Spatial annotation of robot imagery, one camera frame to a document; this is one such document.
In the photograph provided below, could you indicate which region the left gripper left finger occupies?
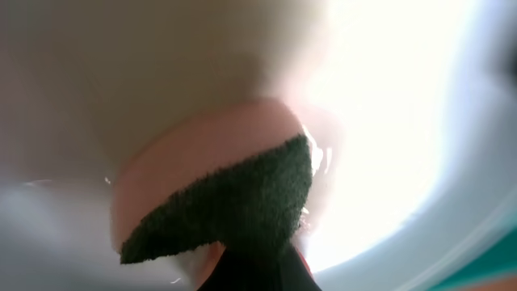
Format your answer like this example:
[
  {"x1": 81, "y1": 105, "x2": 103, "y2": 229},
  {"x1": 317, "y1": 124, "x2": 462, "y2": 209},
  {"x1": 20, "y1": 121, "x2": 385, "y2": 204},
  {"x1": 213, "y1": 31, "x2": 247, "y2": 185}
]
[{"x1": 196, "y1": 242, "x2": 242, "y2": 291}]

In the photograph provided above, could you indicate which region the teal plastic tray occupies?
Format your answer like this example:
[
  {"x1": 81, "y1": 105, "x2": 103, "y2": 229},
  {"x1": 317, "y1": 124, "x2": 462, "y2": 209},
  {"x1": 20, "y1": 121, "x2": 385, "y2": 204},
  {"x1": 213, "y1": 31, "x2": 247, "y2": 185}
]
[{"x1": 430, "y1": 227, "x2": 516, "y2": 291}]

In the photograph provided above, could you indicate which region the light blue plate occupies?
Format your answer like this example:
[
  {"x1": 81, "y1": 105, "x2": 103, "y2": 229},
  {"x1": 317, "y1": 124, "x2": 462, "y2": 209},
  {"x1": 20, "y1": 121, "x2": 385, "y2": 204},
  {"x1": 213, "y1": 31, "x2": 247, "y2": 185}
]
[{"x1": 1, "y1": 1, "x2": 516, "y2": 290}]

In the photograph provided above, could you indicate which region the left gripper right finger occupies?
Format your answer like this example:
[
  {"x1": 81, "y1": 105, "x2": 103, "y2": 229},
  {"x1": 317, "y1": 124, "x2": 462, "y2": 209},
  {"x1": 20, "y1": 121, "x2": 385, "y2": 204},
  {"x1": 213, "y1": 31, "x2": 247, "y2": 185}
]
[{"x1": 279, "y1": 245, "x2": 321, "y2": 291}]

